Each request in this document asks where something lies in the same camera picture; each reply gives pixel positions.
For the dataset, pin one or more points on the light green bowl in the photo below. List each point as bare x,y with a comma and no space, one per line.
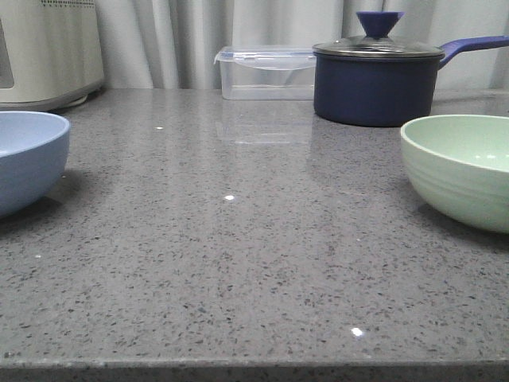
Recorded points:
458,164

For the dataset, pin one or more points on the light blue bowl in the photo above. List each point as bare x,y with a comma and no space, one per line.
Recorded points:
34,152

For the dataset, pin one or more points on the clear plastic storage container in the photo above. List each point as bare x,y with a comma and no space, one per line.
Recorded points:
266,72

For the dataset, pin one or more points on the dark blue saucepan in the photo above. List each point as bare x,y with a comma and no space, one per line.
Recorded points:
383,89

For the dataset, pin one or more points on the grey white curtain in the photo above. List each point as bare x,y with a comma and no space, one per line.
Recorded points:
172,44

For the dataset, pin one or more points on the glass lid with blue knob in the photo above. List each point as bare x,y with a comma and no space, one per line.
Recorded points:
376,41

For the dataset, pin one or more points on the white kitchen appliance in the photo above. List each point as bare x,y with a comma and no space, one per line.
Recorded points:
50,54

